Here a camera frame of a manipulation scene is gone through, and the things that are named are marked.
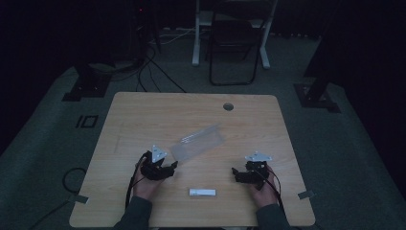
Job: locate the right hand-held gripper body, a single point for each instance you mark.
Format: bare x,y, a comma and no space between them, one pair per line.
257,174

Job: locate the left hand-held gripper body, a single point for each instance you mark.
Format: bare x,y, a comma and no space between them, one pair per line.
153,171

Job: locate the clear plastic bag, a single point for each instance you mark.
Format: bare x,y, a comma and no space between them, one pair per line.
198,143

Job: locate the person's left hand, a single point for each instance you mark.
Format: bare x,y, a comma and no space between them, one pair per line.
146,188

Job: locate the person's right hand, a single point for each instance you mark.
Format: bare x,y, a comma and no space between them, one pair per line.
265,191

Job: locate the grey tape strip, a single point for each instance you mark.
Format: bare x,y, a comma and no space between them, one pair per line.
305,194
78,199

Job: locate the black stand base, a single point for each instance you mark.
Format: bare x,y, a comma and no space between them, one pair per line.
86,84
316,96

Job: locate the black folding chair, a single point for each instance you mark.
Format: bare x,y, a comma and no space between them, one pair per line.
234,38

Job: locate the white desk frame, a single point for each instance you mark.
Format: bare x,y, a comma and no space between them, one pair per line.
198,35

